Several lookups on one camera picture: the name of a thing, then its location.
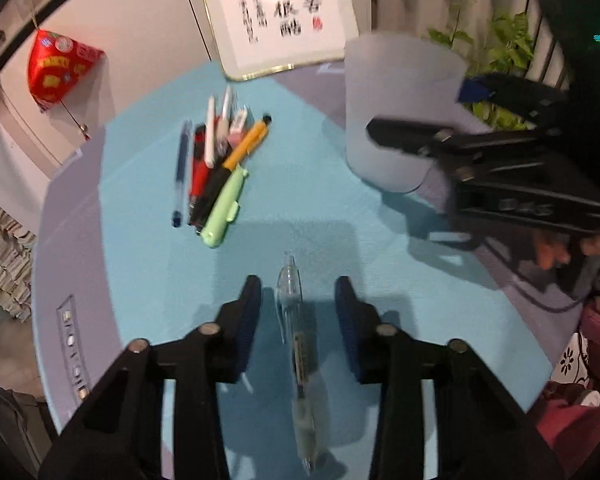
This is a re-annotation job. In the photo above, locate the clear pen with beige grip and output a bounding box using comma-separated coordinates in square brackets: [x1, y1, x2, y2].
[215, 85, 234, 157]

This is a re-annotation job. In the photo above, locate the stack of papers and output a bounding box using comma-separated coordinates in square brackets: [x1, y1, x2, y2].
[0, 190, 39, 322]

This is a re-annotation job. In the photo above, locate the black cable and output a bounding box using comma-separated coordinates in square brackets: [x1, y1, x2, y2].
[482, 237, 583, 313]

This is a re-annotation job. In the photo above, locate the translucent white cup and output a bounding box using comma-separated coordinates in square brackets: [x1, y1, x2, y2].
[344, 31, 473, 194]

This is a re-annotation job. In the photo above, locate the white cabinet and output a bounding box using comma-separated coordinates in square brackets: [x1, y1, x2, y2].
[0, 0, 221, 183]

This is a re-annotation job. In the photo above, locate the green plant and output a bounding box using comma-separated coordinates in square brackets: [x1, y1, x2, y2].
[427, 0, 537, 132]

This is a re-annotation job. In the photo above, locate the dark blue pen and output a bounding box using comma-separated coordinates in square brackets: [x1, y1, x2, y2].
[171, 120, 193, 228]

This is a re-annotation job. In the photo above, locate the clear gel pen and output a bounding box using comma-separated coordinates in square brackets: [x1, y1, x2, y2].
[276, 252, 319, 476]

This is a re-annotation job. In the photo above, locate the dark chair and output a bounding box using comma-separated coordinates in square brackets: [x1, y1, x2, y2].
[0, 385, 57, 480]

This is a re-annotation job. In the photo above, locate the pink eraser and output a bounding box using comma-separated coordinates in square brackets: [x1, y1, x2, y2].
[228, 106, 250, 147]

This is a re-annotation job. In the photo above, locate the orange and black pen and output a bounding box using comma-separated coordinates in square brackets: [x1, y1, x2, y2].
[190, 115, 273, 234]

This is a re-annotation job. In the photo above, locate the light green pen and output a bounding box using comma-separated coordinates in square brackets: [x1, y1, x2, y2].
[201, 166, 250, 249]

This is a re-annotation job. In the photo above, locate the calligraphy board with gold frame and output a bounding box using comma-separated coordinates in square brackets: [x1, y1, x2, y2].
[195, 0, 361, 82]

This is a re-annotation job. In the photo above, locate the maroon floral clothing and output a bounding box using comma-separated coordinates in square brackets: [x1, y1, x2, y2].
[532, 332, 600, 480]

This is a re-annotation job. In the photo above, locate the white pen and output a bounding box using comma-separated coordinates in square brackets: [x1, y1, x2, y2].
[204, 96, 217, 169]

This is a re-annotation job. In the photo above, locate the red hanging pouch ornament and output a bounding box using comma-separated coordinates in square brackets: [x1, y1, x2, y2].
[27, 29, 106, 142]

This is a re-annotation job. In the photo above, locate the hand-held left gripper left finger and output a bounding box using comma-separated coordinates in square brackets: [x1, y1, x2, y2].
[39, 275, 263, 480]

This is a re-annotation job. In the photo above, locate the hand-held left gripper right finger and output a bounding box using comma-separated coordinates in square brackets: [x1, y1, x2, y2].
[334, 276, 566, 480]

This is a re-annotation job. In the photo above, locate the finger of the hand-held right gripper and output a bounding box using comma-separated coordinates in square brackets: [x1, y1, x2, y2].
[366, 117, 481, 159]
[457, 73, 572, 121]

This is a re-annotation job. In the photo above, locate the red utility knife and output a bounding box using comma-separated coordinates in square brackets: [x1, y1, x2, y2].
[187, 124, 214, 227]

